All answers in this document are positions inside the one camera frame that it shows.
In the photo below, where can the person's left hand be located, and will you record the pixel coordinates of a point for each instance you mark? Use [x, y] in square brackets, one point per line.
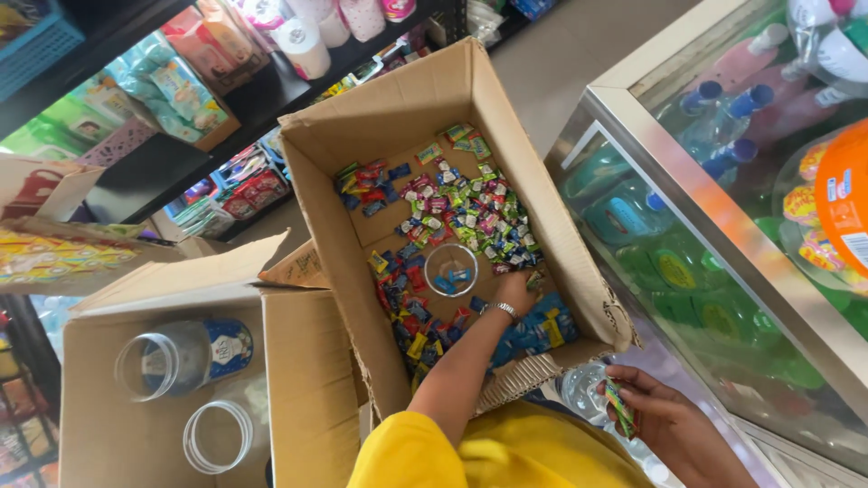
[514, 288]

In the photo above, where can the person's right hand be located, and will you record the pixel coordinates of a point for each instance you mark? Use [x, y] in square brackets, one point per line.
[664, 417]

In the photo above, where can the person's right fingers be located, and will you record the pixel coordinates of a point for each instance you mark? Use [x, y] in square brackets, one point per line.
[627, 377]

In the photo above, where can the person's left fingers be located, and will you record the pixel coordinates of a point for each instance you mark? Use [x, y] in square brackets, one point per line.
[534, 278]

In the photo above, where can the green striped candy wrappers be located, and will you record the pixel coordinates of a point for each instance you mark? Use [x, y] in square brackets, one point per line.
[620, 406]

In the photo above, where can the clear plastic water bottle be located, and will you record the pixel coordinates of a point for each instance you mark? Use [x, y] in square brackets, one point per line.
[583, 390]

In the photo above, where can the heap of blue yellow packets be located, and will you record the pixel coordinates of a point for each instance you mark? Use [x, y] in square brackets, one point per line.
[539, 329]

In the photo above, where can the blue wrapped candy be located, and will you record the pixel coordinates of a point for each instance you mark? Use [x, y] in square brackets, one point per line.
[444, 285]
[460, 275]

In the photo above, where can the small clear round jar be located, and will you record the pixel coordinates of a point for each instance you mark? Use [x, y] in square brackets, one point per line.
[451, 261]

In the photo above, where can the pile of mixed wrapped candies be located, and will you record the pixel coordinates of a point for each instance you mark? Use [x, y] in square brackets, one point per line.
[475, 210]

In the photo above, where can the person's yellow shirt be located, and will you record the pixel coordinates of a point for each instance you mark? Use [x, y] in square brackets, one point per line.
[502, 451]

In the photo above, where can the glass-top cooler with bottles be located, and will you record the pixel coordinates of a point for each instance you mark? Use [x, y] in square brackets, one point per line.
[712, 257]

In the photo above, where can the large open cardboard box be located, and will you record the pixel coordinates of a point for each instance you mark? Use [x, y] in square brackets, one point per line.
[380, 135]

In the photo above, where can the open cardboard box with jars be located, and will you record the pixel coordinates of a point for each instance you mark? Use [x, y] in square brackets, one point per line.
[305, 379]

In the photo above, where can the candy jar with orange lid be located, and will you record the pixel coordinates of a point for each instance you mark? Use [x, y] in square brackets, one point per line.
[837, 196]

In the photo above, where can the clear jar with blue label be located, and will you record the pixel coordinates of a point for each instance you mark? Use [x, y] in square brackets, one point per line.
[203, 356]

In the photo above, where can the clear empty plastic jar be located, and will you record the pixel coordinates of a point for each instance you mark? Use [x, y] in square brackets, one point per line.
[224, 434]

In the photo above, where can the wrapped bottles on cooler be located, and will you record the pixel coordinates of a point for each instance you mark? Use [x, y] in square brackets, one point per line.
[831, 47]

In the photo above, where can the black shelf with goods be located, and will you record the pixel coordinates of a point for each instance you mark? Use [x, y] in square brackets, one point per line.
[169, 101]

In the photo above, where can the carton of yellow packets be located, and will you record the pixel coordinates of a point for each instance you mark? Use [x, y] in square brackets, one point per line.
[61, 254]

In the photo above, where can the rack with snack packets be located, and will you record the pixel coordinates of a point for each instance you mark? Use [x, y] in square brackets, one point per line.
[24, 413]

